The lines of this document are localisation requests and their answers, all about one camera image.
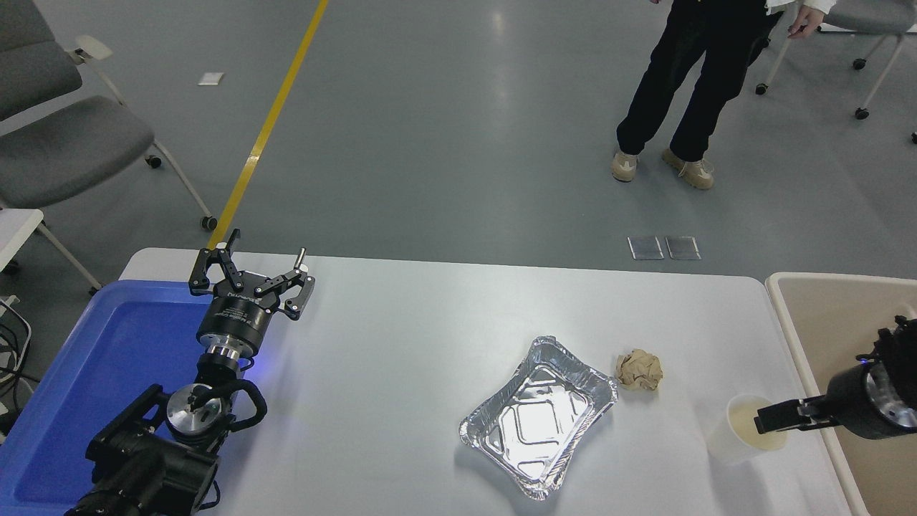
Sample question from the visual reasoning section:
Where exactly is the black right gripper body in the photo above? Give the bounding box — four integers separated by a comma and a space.
825, 363, 893, 441

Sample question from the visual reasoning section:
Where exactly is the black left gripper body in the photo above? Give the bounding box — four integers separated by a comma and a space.
196, 284, 277, 353

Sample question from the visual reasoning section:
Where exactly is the white paper cup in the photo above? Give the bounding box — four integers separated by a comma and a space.
706, 393, 790, 465

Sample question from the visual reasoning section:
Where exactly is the person's hand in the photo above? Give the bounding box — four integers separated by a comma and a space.
787, 4, 827, 39

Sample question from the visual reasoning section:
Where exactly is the large pale bin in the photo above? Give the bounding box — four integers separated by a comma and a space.
765, 272, 917, 516

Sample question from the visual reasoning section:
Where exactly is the blue plastic tray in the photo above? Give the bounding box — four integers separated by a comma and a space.
0, 279, 256, 516

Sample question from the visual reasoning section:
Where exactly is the crumpled tan paper ball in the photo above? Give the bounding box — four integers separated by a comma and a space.
615, 349, 664, 392

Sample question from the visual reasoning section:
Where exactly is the grey chair with armrest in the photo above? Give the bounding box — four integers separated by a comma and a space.
0, 0, 219, 295

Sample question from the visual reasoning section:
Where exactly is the small white side table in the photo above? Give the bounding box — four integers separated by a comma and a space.
0, 208, 44, 273

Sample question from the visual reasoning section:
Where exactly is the silver foil tray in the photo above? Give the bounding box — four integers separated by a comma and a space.
458, 335, 619, 501

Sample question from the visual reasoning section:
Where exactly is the person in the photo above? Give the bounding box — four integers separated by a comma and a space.
611, 0, 836, 191

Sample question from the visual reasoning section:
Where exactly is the flat white panel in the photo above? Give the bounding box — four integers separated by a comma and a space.
817, 21, 917, 34

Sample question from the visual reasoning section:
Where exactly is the grey chair with white legs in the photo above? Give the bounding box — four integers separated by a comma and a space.
754, 0, 917, 120

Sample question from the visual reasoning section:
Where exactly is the white cable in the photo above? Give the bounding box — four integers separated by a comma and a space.
0, 295, 34, 375

